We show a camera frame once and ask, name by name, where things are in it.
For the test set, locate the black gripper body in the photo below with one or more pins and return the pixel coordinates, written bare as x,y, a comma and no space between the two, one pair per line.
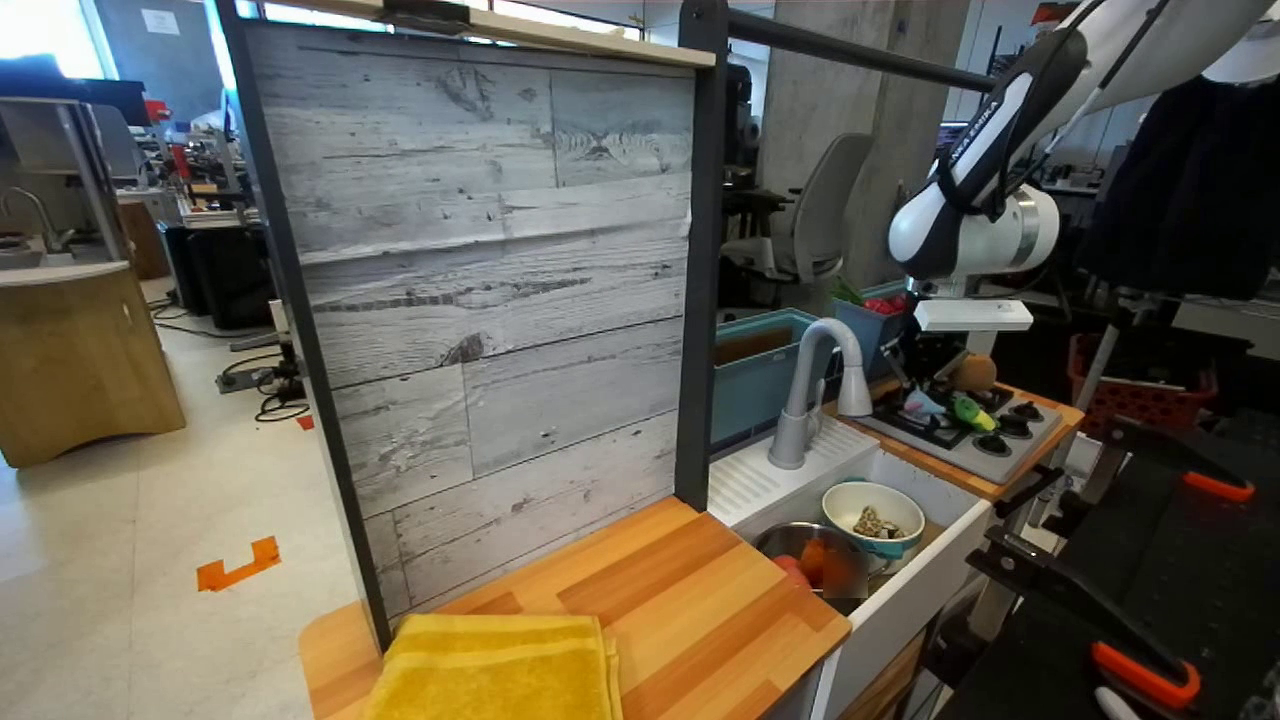
955,353

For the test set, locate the light blue plush toy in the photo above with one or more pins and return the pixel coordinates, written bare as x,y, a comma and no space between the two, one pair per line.
927,411

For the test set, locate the green yellow plush toy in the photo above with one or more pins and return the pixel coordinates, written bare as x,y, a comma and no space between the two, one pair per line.
969,415

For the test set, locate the leopard print plush toy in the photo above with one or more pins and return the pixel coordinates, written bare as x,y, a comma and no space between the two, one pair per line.
876,521

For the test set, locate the orange plush toy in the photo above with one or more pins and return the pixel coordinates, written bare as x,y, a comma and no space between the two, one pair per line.
828,560

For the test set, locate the pink plush toy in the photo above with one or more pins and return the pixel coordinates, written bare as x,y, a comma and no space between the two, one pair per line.
791,571

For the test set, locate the yellow terry towel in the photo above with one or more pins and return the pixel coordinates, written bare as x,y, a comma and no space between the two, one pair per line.
492,674

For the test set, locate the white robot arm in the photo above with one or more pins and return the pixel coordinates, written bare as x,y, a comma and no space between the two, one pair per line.
995,241

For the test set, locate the wooden stove counter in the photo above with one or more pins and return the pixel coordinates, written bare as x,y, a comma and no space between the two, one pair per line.
1069,416

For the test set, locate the brown plush toy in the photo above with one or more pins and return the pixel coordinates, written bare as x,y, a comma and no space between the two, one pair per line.
982,372

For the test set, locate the teal vegetable planter box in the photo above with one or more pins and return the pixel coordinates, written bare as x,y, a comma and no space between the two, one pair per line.
880,345

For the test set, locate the white enamel pot teal rim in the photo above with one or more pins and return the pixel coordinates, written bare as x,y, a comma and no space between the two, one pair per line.
893,503

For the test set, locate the grey toy faucet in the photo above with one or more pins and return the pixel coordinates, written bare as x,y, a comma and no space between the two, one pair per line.
800,402

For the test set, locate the long teal planter box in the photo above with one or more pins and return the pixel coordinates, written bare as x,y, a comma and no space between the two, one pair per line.
755,386

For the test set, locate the orange plastic crate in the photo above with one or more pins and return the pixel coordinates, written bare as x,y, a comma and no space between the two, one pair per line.
1146,398

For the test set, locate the grey office chair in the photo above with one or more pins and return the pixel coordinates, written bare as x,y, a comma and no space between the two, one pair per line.
823,212

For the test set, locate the stainless steel pot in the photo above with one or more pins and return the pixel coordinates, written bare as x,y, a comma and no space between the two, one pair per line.
787,540

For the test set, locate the black perforated table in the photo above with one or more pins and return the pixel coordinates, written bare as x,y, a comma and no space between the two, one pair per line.
1172,584

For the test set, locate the black hanging jacket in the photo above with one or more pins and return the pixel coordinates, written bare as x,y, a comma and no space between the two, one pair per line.
1184,185

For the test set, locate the striped wooden countertop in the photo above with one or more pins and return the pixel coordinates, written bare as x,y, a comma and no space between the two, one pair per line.
667,602

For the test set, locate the grey wood plank panel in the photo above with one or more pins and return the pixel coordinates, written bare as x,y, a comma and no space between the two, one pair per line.
465,265

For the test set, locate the light wooden shelf board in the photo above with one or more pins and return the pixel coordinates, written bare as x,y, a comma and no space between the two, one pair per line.
534,30

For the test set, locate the black storage bins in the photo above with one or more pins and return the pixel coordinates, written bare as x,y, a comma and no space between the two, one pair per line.
220,275

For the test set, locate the round wooden cabinet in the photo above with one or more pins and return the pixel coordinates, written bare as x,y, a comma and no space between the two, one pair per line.
81,362

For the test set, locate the black metal frame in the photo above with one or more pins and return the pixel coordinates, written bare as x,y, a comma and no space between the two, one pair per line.
702,265

